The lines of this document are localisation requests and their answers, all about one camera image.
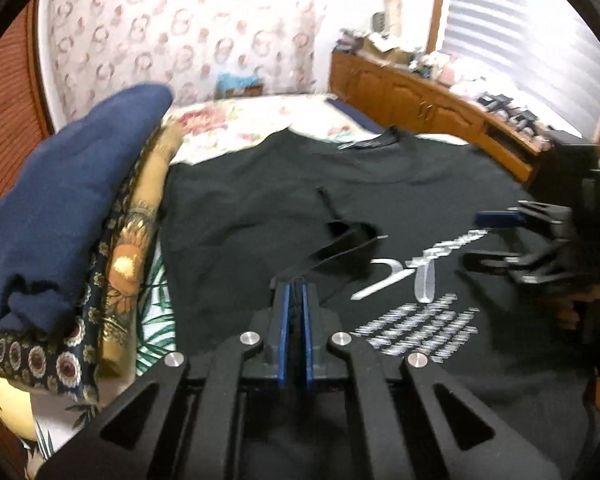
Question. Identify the spare black gripper on cabinet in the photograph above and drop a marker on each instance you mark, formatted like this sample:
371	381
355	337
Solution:
519	118

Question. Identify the box with blue cloth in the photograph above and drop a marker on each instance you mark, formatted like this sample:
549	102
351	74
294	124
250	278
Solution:
230	86

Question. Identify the navy fleece blanket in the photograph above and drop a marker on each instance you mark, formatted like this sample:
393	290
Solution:
358	117

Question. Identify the grey zebra window blind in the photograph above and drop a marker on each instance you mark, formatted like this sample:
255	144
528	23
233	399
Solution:
542	46

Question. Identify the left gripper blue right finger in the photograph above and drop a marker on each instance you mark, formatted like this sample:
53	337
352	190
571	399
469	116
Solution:
408	418

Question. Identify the cardboard box on cabinet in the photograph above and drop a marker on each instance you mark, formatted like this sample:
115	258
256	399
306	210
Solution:
384	49

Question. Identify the black printed t-shirt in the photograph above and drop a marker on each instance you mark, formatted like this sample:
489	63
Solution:
379	229

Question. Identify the navy folded garment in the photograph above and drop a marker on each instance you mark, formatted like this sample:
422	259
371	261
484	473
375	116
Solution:
52	217

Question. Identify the yellow plush pillow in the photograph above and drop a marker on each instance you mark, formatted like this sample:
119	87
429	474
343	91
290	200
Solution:
16	411

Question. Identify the floral quilt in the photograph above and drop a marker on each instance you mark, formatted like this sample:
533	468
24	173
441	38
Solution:
214	128

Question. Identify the brown louvered wardrobe door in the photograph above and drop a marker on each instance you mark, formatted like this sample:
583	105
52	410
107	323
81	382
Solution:
24	117

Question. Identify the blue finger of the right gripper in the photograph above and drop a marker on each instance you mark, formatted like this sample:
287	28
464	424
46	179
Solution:
489	261
499	219

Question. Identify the wooden sideboard cabinet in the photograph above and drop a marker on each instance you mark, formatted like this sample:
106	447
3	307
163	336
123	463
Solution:
390	97

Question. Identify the circle patterned sheer curtain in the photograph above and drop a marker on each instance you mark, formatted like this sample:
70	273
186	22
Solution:
90	49

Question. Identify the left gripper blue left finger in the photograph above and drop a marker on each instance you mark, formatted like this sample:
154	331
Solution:
183	418

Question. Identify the palm leaf bed sheet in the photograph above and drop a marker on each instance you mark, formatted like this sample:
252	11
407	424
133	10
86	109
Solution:
56	419

